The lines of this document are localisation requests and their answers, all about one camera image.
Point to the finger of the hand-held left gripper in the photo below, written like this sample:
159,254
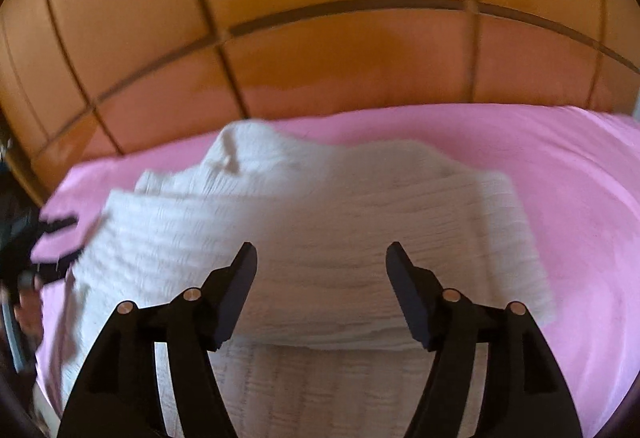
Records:
57,238

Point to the white knit garment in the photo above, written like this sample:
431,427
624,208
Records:
325,238

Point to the wooden wardrobe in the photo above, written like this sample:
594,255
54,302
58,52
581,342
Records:
325,18

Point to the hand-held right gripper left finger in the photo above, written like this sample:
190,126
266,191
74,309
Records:
235,293

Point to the pink dotted blanket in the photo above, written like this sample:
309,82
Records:
575,198

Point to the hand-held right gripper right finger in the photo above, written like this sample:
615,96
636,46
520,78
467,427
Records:
410,293

